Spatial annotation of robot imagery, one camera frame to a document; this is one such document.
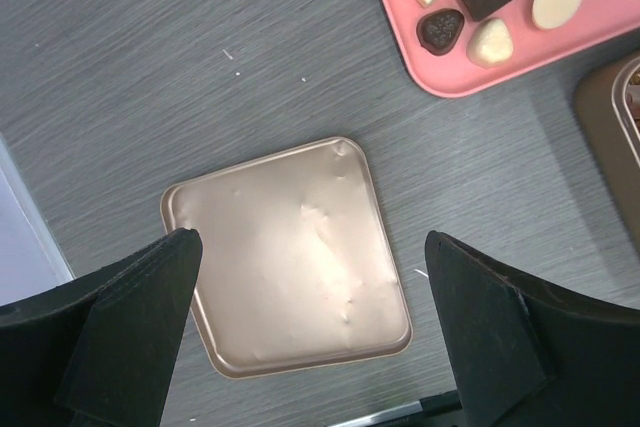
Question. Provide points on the dark heart chocolate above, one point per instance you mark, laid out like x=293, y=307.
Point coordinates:
x=439, y=31

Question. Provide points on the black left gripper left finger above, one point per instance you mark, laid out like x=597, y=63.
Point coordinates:
x=100, y=350

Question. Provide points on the rose gold tin lid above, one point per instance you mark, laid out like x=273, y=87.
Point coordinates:
x=297, y=270

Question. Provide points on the white heart chocolate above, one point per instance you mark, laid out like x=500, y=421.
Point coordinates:
x=491, y=44

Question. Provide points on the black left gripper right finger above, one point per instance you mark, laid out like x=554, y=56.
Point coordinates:
x=527, y=352

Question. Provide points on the gold chocolate box with tray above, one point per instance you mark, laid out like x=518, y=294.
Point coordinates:
x=600, y=104

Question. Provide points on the pink plastic tray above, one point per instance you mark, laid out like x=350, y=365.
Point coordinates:
x=455, y=75

